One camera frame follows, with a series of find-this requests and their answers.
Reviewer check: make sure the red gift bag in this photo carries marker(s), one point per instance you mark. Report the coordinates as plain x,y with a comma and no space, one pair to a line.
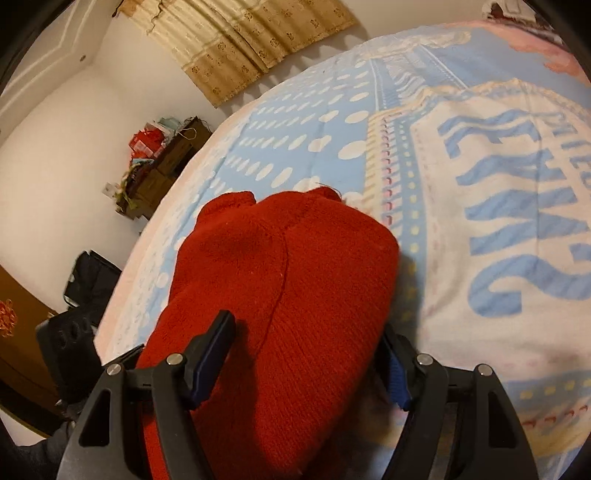
147,143

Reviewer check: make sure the red knitted sweater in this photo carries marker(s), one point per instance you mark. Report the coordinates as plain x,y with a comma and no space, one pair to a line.
310,283

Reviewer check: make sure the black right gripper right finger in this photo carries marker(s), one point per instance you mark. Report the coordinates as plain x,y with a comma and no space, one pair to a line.
462,416

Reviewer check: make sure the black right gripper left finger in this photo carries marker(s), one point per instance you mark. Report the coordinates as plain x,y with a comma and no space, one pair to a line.
108,440

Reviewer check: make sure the brown wooden desk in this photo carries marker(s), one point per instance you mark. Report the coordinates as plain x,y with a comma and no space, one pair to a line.
147,181

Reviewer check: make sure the beige patterned curtain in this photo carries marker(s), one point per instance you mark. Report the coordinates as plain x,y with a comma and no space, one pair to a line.
226,46

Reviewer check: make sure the blue polka dot bed blanket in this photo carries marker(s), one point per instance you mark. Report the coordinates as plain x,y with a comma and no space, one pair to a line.
471,143

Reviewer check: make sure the brown wooden door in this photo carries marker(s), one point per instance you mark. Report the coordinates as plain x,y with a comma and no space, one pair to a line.
28,392

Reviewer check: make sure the dark sleeved left forearm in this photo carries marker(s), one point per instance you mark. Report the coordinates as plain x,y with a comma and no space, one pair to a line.
39,461

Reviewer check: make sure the black bag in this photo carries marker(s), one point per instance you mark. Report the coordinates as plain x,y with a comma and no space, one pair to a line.
91,284

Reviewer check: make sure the grey patterned pillow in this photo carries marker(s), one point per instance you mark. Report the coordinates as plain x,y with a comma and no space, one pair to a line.
517,10

